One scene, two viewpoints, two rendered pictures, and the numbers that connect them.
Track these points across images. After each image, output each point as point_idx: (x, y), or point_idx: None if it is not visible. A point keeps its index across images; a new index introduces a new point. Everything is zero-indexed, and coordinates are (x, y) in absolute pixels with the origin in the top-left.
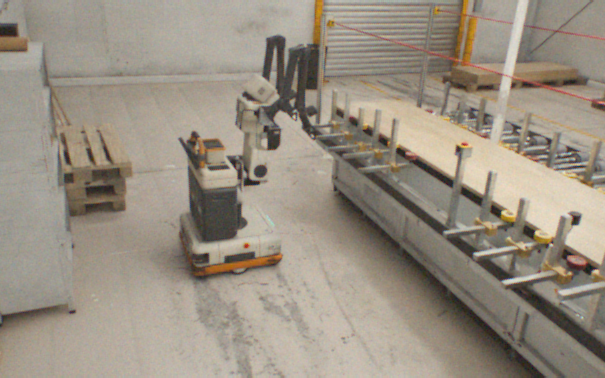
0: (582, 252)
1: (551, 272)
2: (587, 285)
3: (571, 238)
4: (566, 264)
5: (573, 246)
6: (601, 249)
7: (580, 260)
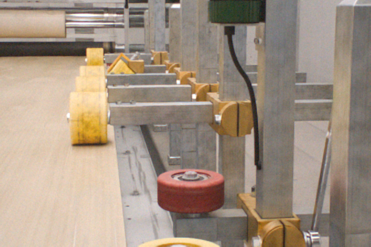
0: (111, 196)
1: (302, 210)
2: (306, 102)
3: (41, 237)
4: (223, 202)
5: (106, 212)
6: (1, 199)
7: (176, 177)
